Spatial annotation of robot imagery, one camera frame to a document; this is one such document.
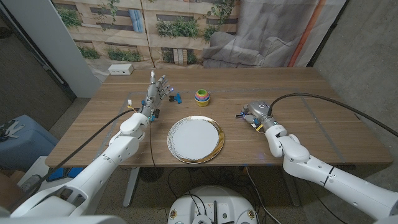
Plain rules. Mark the grey metal tool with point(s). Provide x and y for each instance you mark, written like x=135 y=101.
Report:
x=11 y=132

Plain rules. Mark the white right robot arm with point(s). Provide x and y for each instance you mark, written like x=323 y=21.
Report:
x=295 y=152

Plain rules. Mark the white power strip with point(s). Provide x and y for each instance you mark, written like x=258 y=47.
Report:
x=120 y=69

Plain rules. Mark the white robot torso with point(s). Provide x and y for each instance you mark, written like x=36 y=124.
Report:
x=214 y=199

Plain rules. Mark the printed backdrop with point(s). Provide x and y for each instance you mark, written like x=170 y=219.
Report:
x=186 y=46

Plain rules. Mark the black round base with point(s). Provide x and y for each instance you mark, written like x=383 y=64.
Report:
x=150 y=175

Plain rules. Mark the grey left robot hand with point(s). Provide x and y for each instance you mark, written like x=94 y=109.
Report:
x=153 y=95

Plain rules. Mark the black makeup brush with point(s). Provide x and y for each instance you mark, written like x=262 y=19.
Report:
x=238 y=116

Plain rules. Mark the stacked colourful toy cups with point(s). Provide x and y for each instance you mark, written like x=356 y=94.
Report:
x=202 y=99

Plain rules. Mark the blue clip with black tips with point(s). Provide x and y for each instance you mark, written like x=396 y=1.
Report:
x=178 y=99

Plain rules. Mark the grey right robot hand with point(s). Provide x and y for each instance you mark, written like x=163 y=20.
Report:
x=259 y=112

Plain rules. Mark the white box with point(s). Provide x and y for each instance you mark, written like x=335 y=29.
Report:
x=37 y=168

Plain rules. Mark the blue storage bin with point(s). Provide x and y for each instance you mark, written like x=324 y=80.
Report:
x=28 y=146

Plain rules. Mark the black backdrop stand pole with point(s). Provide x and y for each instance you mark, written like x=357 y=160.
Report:
x=328 y=32

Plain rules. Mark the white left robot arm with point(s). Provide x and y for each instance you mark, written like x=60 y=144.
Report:
x=102 y=168

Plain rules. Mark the white plate with gold rim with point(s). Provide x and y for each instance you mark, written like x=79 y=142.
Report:
x=194 y=140

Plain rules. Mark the white table leg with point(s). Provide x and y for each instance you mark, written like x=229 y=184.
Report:
x=130 y=189

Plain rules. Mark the blue plastic object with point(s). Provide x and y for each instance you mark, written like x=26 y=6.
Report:
x=73 y=172

